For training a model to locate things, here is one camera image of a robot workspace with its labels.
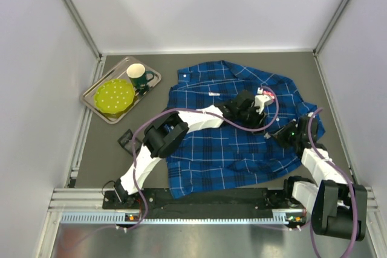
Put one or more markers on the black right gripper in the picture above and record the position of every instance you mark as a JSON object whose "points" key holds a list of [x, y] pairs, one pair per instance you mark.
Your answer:
{"points": [[280, 133]]}

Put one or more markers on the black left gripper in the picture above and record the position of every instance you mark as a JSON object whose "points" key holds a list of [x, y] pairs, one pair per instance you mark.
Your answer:
{"points": [[254, 118]]}

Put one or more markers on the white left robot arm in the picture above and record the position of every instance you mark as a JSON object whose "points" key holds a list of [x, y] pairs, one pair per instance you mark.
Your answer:
{"points": [[165, 133]]}

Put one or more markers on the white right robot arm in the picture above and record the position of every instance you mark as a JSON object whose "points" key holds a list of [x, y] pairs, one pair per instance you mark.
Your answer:
{"points": [[336, 206]]}

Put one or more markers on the pink flower brooch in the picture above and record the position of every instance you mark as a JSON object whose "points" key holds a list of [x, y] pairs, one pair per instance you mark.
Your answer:
{"points": [[268, 97]]}

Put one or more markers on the blue plaid shirt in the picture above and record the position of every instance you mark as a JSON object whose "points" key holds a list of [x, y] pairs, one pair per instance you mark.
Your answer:
{"points": [[227, 157]]}

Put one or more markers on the green mug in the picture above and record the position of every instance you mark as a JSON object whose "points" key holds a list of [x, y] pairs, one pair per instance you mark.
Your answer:
{"points": [[139, 76]]}

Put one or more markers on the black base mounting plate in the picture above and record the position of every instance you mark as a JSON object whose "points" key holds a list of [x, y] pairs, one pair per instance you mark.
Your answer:
{"points": [[237, 203]]}

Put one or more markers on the yellow-green dotted plate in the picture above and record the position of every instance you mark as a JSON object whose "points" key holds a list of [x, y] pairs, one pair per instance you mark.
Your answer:
{"points": [[114, 98]]}

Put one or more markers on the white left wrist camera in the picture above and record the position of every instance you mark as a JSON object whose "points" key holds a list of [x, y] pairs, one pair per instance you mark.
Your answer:
{"points": [[259, 100]]}

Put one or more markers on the small black frame box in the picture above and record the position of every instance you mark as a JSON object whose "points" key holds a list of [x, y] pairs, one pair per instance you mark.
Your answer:
{"points": [[129, 143]]}

